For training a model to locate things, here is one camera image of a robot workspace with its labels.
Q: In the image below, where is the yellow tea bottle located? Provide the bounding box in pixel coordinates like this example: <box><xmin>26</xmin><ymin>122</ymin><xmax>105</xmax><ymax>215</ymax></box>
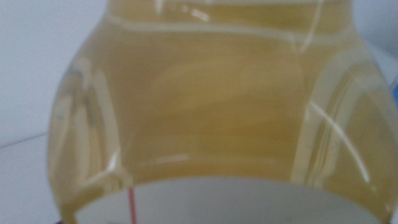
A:
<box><xmin>46</xmin><ymin>0</ymin><xmax>398</xmax><ymax>224</ymax></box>

